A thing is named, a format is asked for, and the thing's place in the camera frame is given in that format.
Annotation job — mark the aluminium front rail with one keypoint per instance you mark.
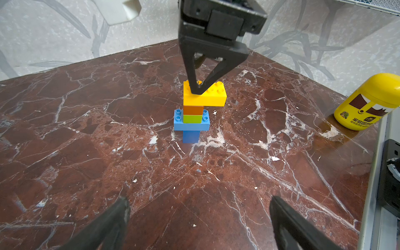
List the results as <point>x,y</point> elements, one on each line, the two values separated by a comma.
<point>380,229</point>

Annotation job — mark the orange small lego brick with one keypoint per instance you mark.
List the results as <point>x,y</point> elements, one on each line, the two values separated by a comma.
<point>193,110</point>

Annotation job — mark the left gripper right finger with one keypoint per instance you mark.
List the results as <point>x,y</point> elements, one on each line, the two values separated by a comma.
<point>293,232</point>

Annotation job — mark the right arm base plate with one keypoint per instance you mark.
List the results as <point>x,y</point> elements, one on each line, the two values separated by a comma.
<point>389,182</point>

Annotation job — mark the light blue long lego brick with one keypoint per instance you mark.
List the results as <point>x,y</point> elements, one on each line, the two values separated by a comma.
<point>179,125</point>

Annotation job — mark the green small lego brick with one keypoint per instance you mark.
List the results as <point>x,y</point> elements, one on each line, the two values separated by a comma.
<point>192,119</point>

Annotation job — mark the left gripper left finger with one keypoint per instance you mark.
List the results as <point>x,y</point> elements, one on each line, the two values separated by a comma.
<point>107,231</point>

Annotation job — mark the dark blue small lego brick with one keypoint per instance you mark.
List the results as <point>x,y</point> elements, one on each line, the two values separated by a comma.
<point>190,137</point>

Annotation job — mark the yellow bottle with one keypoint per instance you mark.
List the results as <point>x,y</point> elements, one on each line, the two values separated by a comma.
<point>373,100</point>

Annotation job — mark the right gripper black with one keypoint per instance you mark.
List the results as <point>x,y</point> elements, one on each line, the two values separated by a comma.
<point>211,28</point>

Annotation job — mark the yellow long lego brick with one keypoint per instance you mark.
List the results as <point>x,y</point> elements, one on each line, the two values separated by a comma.
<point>215,96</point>

